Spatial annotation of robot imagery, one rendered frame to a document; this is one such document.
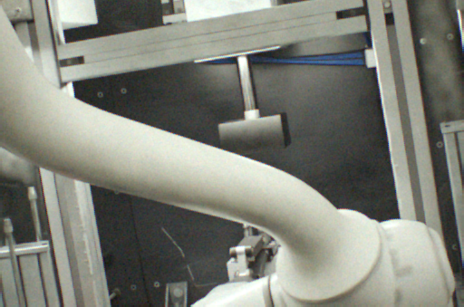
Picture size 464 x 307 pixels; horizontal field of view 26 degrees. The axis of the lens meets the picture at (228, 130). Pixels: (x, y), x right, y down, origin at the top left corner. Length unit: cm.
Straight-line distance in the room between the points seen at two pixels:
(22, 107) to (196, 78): 87
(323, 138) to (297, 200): 73
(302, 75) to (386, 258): 70
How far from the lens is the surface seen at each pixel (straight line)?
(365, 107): 158
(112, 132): 81
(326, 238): 89
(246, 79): 137
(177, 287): 166
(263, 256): 126
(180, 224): 165
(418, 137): 115
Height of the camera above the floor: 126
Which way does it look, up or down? 3 degrees down
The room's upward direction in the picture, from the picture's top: 9 degrees counter-clockwise
